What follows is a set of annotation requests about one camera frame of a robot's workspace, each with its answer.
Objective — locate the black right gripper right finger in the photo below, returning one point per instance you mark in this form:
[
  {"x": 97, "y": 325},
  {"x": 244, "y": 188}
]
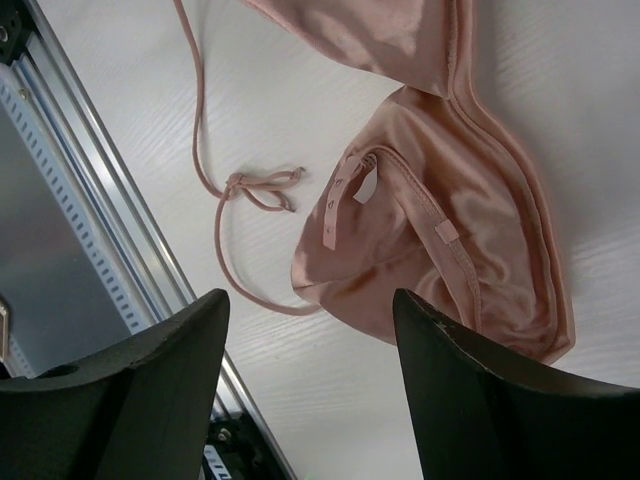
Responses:
[{"x": 482, "y": 411}]

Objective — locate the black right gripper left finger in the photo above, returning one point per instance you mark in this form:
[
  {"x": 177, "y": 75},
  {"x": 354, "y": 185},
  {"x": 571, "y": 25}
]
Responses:
[{"x": 139, "y": 409}]

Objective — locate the pink satin bra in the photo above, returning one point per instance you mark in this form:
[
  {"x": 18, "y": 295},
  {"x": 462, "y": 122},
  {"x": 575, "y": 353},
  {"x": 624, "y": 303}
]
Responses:
[{"x": 434, "y": 195}]

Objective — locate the perforated cable duct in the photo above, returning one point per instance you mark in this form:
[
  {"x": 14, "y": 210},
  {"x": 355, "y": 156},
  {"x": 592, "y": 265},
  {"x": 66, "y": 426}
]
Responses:
[{"x": 50, "y": 163}]

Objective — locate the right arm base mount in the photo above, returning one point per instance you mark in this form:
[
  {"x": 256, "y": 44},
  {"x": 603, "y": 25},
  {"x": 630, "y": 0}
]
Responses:
[{"x": 14, "y": 32}]

